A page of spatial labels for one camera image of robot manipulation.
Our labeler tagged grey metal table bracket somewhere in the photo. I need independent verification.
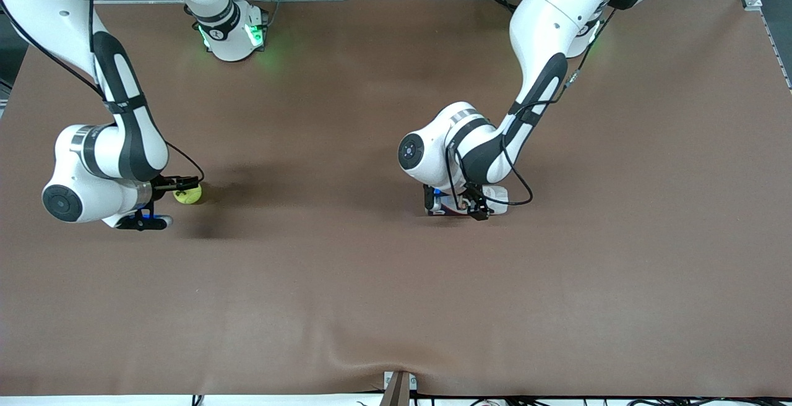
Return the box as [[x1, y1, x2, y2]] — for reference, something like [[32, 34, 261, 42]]
[[382, 371, 418, 406]]

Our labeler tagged brown table mat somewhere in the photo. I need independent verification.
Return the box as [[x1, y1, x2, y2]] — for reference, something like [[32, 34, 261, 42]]
[[0, 0, 792, 398]]

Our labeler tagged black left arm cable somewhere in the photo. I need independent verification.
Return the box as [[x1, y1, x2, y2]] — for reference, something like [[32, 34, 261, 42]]
[[444, 7, 619, 209]]

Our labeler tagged yellow tennis ball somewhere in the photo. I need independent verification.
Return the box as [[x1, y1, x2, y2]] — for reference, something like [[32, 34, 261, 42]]
[[173, 183, 204, 205]]

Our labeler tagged clear tennis ball can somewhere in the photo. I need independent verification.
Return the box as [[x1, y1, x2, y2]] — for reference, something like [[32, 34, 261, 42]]
[[426, 184, 509, 217]]

